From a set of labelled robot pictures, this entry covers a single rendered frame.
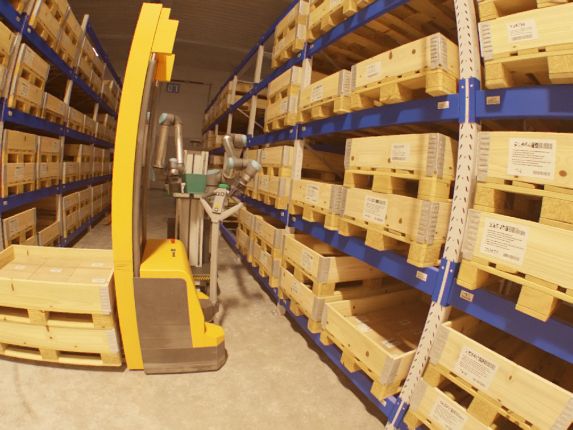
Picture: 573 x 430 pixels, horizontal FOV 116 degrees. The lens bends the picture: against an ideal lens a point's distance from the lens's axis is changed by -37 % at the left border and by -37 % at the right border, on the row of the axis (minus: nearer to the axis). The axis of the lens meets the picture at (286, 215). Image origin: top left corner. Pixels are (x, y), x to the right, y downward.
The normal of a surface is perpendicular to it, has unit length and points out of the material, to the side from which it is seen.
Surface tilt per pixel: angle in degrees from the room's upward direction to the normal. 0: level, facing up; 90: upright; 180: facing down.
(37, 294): 90
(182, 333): 90
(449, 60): 90
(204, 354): 90
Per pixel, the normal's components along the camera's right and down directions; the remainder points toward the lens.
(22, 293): 0.40, 0.18
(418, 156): -0.91, -0.04
